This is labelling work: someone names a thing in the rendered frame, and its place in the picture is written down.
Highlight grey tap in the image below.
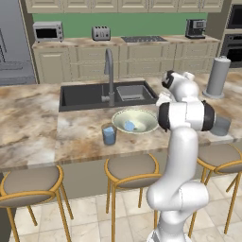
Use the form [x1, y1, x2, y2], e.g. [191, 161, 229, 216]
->
[100, 47, 116, 108]

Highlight silver toaster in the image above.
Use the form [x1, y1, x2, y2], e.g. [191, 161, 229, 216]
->
[91, 25, 112, 43]

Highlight dark sink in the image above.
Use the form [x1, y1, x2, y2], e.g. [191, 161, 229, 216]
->
[59, 79, 160, 112]

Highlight black built-in oven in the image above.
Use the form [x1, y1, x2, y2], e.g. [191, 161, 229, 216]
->
[219, 3, 242, 69]

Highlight beige base cupboards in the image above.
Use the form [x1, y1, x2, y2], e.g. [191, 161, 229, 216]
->
[32, 40, 221, 85]

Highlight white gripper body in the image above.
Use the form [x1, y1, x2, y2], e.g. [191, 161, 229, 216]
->
[155, 91, 178, 107]

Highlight grey fridge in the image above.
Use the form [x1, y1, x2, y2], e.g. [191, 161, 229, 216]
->
[0, 0, 38, 87]

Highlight black hob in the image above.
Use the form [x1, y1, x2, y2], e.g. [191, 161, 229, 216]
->
[120, 35, 168, 43]

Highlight pale green bowl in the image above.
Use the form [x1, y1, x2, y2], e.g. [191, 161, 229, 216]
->
[111, 108, 160, 135]

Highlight blue ice cube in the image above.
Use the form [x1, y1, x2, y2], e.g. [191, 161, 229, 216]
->
[123, 120, 135, 131]

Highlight silver toaster oven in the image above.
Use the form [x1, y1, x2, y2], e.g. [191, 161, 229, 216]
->
[32, 21, 64, 43]

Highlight black coffee machine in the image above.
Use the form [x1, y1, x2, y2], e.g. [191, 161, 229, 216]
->
[184, 18, 207, 40]

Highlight wooden stool with grey seat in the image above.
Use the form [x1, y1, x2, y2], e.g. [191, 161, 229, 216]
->
[0, 164, 75, 242]
[104, 152, 163, 242]
[187, 143, 242, 239]

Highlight grey paper towel holder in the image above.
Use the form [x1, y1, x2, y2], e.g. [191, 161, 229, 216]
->
[202, 55, 233, 99]

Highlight beige wall cupboards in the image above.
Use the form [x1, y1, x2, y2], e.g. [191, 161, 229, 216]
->
[24, 0, 225, 14]

